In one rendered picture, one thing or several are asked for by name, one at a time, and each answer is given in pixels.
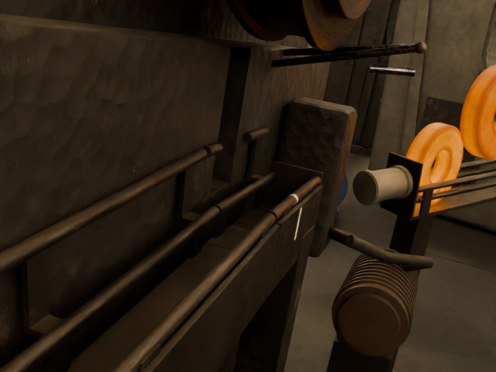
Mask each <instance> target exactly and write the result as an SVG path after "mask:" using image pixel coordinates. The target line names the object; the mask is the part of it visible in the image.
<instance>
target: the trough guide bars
mask: <svg viewBox="0 0 496 372"><path fill-rule="evenodd" d="M493 163H496V159H493V160H490V159H483V160H478V161H474V162H465V163H461V167H460V169H465V168H472V169H471V170H469V171H464V172H460V173H458V175H457V177H456V179H451V180H447V181H443V182H436V183H432V184H428V185H421V186H419V188H418V193H422V192H423V195H422V196H417V199H416V204H417V203H421V206H420V210H419V215H420V219H423V218H428V215H429V211H430V205H431V201H432V200H434V199H440V198H444V197H448V196H454V195H457V194H461V193H467V192H470V191H474V190H480V189H484V188H488V187H494V186H496V180H493V181H489V182H483V183H479V184H476V181H479V180H483V179H490V178H494V177H496V166H492V167H488V168H481V169H480V166H481V165H489V164H493ZM465 183H468V185H469V186H465V187H459V188H455V189H451V190H445V191H441V192H437V193H434V192H433V191H434V190H436V189H440V188H444V187H450V186H454V185H461V184H465Z"/></svg>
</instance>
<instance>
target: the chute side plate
mask: <svg viewBox="0 0 496 372"><path fill-rule="evenodd" d="M323 187H324V185H319V186H318V187H317V188H316V189H315V190H313V191H312V192H311V193H310V194H309V195H307V197H305V198H304V199H303V200H302V201H301V202H300V203H298V204H297V205H296V206H295V207H294V208H292V209H291V210H290V211H289V212H288V213H287V214H286V215H285V216H284V217H283V218H281V219H280V220H279V221H278V222H277V224H275V225H274V226H273V227H272V228H271V229H270V231H269V232H268V233H267V234H266V235H265V236H264V237H263V238H262V239H261V240H260V241H259V242H258V243H257V244H256V245H255V247H254V248H253V249H252V250H251V251H250V252H249V253H248V255H247V256H246V257H245V258H244V259H243V260H242V261H241V262H240V264H239V265H237V267H236V268H234V270H233V271H232V272H231V273H230V274H229V275H228V276H227V278H226V279H225V280H224V281H223V282H222V283H221V284H220V285H219V287H218V288H217V289H216V290H215V291H214V292H213V293H212V294H211V296H209V297H208V298H207V299H206V300H205V302H204V303H203V304H202V305H201V306H200V307H199V308H198V309H197V311H196V312H195V313H194V314H193V315H192V316H191V317H190V319H189V320H188V321H187V322H186V323H185V324H184V325H183V326H182V327H181V328H180V329H179V330H178V331H177V332H176V334H175V335H174V336H173V337H172V338H171V339H170V340H169V341H168V343H167V344H166V345H165V346H164V347H163V348H162V349H161V351H160V352H159V353H158V354H157V355H156V357H155V358H154V359H153V360H152V361H151V362H150V363H149V365H148V366H147V367H146V368H145V369H144V370H143V371H142V372H215V371H216V369H217V367H218V366H219V365H220V364H221V362H222V361H223V359H224V358H225V356H226V355H227V354H228V352H229V351H230V349H231V348H232V347H233V345H234V344H235V342H236V341H237V339H238V338H239V337H240V336H241V334H242V332H243V331H244V329H245V328H246V327H247V325H248V324H249V322H250V321H251V319H252V318H253V317H254V316H255V314H256V312H257V311H258V310H259V308H260V307H261V305H262V304H263V303H264V301H265V299H266V298H267V297H268V296H269V294H270V293H271V292H272V290H273V289H274V288H275V287H276V286H277V285H278V284H279V282H280V281H281V280H282V278H283V277H284V276H285V274H286V273H287V272H288V271H289V270H290V269H291V268H292V266H293V265H294V264H295V262H296V261H297V259H298V255H299V251H300V245H301V241H302V237H303V236H304V235H305V234H306V233H307V232H308V231H309V230H310V229H311V227H312V226H313V225H314V229H315V225H316V222H317V215H318V211H319V208H320V201H321V197H322V194H323ZM300 208H302V210H301V214H300V221H299V225H298V229H297V235H296V239H295V232H296V228H297V221H298V217H299V213H300ZM313 236H314V232H313ZM313 236H312V239H313ZM294 239H295V240H294ZM311 242H312V240H311Z"/></svg>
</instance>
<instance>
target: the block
mask: <svg viewBox="0 0 496 372"><path fill-rule="evenodd" d="M356 122H357V110H356V109H355V108H353V107H351V106H344V105H340V104H336V103H330V102H326V101H322V100H315V99H311V98H307V97H304V98H300V99H296V100H290V101H289V104H288V105H287V107H286V115H285V120H284V124H283V131H282V136H281V140H280V147H279V152H278V160H277V161H278V162H284V163H287V164H290V165H296V166H299V167H302V168H308V169H311V170H314V171H319V172H323V178H322V182H321V185H324V187H323V194H322V197H321V201H320V208H319V211H318V215H317V222H316V225H315V229H314V236H313V239H312V243H311V246H310V250H309V257H313V258H317V257H319V256H320V255H321V253H322V252H323V250H324V249H325V248H326V247H327V245H328V243H329V242H330V238H329V237H328V231H329V228H330V226H332V227H333V226H334V219H335V215H336V212H337V206H338V202H339V199H340V193H341V189H342V183H343V179H344V175H345V169H346V166H347V162H348V156H349V152H350V149H351V143H352V139H353V135H354V129H355V125H356Z"/></svg>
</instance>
